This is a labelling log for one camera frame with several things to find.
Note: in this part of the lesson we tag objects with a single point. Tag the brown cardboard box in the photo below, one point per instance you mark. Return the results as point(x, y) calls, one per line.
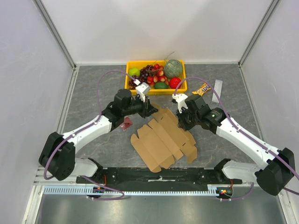
point(161, 142)

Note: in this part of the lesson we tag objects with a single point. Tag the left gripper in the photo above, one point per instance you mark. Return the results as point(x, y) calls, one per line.
point(147, 108)

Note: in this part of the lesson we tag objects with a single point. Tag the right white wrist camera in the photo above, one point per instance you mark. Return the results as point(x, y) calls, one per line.
point(180, 100)

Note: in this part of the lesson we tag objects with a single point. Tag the green avocado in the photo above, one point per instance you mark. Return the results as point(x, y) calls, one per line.
point(161, 85)

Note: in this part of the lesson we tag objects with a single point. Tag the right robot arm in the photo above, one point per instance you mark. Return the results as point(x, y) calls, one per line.
point(272, 168)

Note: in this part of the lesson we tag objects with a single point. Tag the slotted cable duct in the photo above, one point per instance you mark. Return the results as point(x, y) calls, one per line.
point(92, 191)

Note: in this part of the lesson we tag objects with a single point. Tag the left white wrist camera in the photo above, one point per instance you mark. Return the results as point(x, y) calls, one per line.
point(141, 88)

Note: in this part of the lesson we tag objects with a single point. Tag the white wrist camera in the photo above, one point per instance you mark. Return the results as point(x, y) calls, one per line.
point(141, 88)
point(180, 100)

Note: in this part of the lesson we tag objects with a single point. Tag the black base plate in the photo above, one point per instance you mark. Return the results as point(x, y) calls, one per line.
point(113, 176)

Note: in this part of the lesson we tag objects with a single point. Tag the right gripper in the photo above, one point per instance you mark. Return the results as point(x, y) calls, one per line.
point(187, 119)

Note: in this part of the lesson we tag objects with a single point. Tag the green apple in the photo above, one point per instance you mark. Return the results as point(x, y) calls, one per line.
point(134, 72)

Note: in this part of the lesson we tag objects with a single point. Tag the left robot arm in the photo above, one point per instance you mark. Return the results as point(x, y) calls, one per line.
point(58, 156)

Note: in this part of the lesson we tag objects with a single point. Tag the red tomato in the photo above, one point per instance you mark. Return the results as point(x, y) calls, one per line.
point(175, 83)

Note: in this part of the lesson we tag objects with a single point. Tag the red strawberry bunch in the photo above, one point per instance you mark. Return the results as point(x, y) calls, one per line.
point(158, 74)

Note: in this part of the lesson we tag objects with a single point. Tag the small red packet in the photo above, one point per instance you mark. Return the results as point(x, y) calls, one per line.
point(126, 123)

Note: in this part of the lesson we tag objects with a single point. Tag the green netted melon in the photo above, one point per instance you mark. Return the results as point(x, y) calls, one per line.
point(173, 68)

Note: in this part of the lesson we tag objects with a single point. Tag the yellow candy packet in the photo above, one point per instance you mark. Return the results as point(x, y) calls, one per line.
point(204, 88)

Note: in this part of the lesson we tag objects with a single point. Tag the purple grape bunch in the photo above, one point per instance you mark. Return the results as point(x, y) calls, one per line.
point(146, 75)

